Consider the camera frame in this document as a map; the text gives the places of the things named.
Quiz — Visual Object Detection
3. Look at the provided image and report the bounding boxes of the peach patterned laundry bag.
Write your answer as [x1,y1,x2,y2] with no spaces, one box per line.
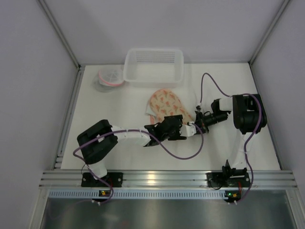
[145,88,193,125]

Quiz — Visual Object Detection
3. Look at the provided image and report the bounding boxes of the white mesh pink-trimmed laundry bag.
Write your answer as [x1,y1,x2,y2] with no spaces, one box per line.
[92,66,124,92]

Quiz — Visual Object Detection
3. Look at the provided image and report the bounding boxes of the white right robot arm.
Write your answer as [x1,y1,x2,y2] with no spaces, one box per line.
[195,94,267,169]

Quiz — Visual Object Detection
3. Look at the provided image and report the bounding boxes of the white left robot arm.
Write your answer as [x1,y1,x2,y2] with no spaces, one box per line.
[77,115,195,179]

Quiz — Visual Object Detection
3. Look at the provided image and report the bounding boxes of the white plastic basket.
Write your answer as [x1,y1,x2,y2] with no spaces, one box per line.
[123,48,184,88]

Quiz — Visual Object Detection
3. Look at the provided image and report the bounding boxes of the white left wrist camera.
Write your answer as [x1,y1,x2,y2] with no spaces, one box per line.
[179,122,197,137]

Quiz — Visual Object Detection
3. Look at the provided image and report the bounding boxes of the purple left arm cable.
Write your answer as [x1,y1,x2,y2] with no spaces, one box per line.
[72,123,205,203]

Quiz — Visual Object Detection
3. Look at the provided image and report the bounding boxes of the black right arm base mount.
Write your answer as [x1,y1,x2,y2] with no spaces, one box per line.
[206,160,250,190]

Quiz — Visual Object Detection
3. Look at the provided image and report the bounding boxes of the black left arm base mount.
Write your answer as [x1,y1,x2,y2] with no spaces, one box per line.
[81,164,123,188]

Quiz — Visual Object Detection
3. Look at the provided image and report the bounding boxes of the aluminium frame rail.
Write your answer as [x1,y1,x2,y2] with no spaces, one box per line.
[39,170,297,190]

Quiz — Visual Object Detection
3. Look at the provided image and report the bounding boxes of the white slotted cable duct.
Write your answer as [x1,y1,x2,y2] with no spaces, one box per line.
[48,189,241,198]

